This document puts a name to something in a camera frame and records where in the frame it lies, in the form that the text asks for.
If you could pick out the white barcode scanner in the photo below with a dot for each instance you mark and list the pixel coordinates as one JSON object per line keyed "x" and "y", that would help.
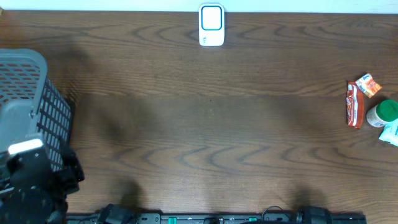
{"x": 211, "y": 25}

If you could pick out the white wet wipes pack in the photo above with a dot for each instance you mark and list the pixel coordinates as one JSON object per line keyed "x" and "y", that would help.
{"x": 390, "y": 133}

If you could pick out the green lid jar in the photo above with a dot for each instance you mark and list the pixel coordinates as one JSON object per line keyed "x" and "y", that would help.
{"x": 382, "y": 114}

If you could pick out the orange chocolate bar wrapper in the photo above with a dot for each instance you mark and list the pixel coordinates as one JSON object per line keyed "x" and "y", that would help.
{"x": 354, "y": 106}

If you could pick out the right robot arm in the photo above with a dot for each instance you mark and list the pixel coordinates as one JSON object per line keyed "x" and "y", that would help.
{"x": 313, "y": 215}

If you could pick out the orange snack box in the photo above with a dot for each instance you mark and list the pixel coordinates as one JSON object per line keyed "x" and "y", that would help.
{"x": 368, "y": 85}

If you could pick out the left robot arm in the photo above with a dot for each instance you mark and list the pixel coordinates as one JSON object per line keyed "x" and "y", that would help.
{"x": 38, "y": 194}

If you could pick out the grey plastic basket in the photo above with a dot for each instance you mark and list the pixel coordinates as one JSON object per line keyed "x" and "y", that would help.
{"x": 31, "y": 106}

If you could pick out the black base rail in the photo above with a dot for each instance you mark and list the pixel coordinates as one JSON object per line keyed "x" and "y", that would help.
{"x": 155, "y": 218}

